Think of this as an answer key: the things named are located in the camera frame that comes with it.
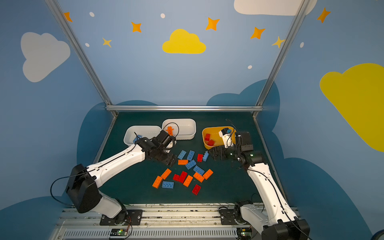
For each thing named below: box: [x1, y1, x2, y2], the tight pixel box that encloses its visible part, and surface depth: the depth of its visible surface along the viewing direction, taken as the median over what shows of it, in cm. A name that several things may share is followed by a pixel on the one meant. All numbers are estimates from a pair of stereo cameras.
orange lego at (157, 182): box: [152, 175, 163, 189], surface depth 86 cm
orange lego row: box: [178, 159, 189, 166], surface depth 95 cm
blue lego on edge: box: [203, 150, 210, 162], surface depth 97 cm
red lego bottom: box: [192, 184, 201, 196], surface depth 84 cm
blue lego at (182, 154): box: [177, 150, 187, 160], surface depth 100 cm
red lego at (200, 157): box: [197, 153, 203, 163], surface depth 97 cm
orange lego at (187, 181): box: [183, 175, 193, 188], surface depth 88 cm
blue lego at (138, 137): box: [132, 134, 143, 144], surface depth 106 cm
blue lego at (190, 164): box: [185, 159, 197, 170], surface depth 95 cm
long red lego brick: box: [178, 171, 188, 184], surface depth 88 cm
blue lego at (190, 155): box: [187, 150, 195, 161], surface depth 99 cm
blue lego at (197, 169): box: [193, 165, 205, 176], surface depth 92 cm
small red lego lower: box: [172, 174, 180, 182], surface depth 88 cm
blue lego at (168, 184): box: [161, 181, 175, 189], surface depth 86 cm
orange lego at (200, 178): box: [193, 172, 205, 183], surface depth 90 cm
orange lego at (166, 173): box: [161, 168, 172, 180], surface depth 90 cm
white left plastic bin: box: [123, 125, 162, 146], surface depth 106 cm
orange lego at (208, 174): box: [203, 168, 214, 181], surface depth 90 cm
